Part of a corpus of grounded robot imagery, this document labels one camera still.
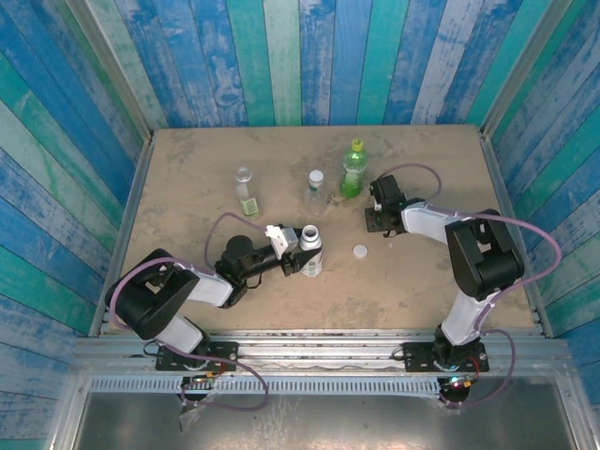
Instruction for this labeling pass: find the white milk drink bottle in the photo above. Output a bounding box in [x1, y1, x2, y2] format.
[298, 224, 325, 278]

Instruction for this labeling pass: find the green tea plastic bottle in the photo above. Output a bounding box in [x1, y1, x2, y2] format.
[338, 137, 369, 199]

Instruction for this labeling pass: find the small clear water bottle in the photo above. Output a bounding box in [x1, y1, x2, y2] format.
[303, 170, 326, 218]

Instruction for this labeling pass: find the clear ribbed wide-mouth bottle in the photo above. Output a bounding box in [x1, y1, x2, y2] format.
[233, 166, 260, 219]

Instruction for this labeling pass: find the small circuit board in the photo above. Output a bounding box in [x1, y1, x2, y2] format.
[440, 373, 480, 390]
[181, 372, 221, 390]

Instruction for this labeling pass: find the stainless steel panel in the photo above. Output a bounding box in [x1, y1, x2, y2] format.
[69, 392, 578, 443]

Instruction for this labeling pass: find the aluminium front frame rail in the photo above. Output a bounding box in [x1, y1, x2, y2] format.
[74, 330, 568, 376]

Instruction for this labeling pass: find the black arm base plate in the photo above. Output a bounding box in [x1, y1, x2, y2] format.
[401, 341, 488, 374]
[155, 341, 239, 371]

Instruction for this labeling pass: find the aluminium table side rail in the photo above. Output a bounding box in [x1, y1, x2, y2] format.
[477, 126, 555, 338]
[88, 130, 156, 338]

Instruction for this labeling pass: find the white slotted cable duct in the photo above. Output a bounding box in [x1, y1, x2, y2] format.
[88, 377, 442, 395]

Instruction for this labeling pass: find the aluminium corner post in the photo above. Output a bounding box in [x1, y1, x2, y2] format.
[65, 0, 155, 142]
[481, 0, 578, 137]

